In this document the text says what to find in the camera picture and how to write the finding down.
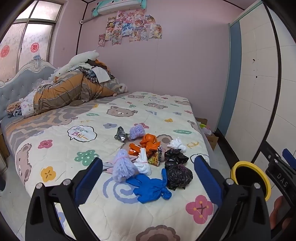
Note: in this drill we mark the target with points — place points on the large purple foam net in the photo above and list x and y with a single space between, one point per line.
122 168

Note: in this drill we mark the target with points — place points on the small purple foam net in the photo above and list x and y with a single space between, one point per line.
137 131

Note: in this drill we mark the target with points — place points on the white plastic bag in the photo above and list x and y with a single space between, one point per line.
177 144
143 165

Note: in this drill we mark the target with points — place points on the silver green snack wrapper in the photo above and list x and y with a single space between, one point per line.
120 134

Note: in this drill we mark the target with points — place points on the white air conditioner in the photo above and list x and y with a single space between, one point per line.
120 5

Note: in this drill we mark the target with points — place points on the red paper window decoration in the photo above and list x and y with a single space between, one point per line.
4 51
34 47

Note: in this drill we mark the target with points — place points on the group of wall posters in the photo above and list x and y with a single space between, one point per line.
129 27

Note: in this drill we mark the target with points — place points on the colourful snack packet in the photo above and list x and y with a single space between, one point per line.
155 158

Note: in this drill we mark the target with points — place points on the bear print quilt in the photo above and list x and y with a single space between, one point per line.
138 109

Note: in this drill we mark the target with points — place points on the orange snack wrapper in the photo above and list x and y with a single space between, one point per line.
134 150

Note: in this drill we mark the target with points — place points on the brown patterned cloth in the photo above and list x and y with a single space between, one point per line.
14 109

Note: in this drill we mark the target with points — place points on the frosted window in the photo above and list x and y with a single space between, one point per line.
13 34

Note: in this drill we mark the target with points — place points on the pile of assorted packets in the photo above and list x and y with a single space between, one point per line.
205 129

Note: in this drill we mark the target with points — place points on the black bin with yellow rim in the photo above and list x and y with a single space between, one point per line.
251 178

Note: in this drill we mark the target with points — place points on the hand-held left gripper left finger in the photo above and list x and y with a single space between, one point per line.
90 176

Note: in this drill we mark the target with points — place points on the floral pillow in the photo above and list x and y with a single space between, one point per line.
27 104

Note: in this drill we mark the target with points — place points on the orange plastic bag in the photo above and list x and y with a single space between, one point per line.
149 140

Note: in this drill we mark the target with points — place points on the grey tufted bed headboard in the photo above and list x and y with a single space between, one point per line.
18 83

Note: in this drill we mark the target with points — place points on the person's right hand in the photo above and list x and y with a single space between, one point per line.
277 212

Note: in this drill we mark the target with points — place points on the pink cloth scrap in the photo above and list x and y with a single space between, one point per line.
108 168

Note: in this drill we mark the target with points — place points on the white goose plush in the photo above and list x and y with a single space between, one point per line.
81 59

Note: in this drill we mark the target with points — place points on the white wardrobe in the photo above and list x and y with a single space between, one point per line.
254 92

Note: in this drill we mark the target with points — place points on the beige plush toy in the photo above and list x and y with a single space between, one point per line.
121 88

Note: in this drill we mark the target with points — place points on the large black plastic bag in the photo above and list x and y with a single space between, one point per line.
179 177

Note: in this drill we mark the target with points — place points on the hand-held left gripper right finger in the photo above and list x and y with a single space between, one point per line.
205 176

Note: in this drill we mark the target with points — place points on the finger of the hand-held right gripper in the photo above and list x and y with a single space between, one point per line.
271 154
289 158

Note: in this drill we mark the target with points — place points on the small black plastic bag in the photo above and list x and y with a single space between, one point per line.
174 156

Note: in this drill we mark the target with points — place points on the blue bag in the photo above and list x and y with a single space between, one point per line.
148 188

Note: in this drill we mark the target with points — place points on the pile of clothes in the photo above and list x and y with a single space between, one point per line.
97 71

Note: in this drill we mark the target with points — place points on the printed cardboard box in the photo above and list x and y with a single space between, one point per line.
211 141

